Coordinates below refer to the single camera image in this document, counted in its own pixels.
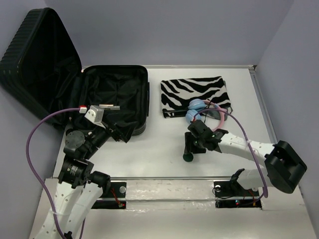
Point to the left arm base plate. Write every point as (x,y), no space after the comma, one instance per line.
(114,199)

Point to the black hard-shell suitcase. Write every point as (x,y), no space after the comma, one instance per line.
(42,70)

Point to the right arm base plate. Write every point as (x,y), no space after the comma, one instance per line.
(227,197)

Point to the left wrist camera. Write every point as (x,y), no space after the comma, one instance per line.
(93,114)

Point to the blue pink cat-ear headphones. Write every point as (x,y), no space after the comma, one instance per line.
(197,105)

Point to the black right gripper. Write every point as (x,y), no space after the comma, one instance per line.
(189,147)

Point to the dark green round puff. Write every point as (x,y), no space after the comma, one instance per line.
(188,157)

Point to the silver glitter tube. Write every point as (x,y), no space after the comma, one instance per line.
(109,107)

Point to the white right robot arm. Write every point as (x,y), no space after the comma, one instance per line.
(277,165)

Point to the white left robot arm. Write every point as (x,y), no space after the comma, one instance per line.
(79,186)

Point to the zebra print pouch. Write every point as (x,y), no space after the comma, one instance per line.
(176,94)

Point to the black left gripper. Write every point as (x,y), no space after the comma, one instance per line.
(124,132)

